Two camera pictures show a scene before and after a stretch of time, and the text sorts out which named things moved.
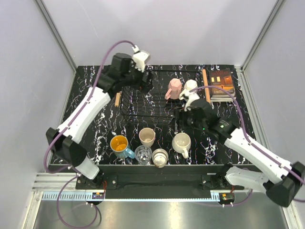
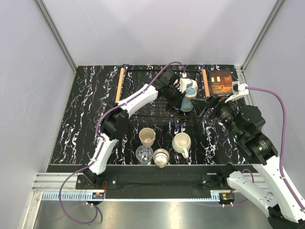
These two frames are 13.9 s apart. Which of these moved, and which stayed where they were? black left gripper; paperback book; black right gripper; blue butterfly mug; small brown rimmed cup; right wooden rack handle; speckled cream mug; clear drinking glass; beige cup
Moved: blue butterfly mug; black left gripper; black right gripper
Stayed: right wooden rack handle; beige cup; clear drinking glass; speckled cream mug; small brown rimmed cup; paperback book
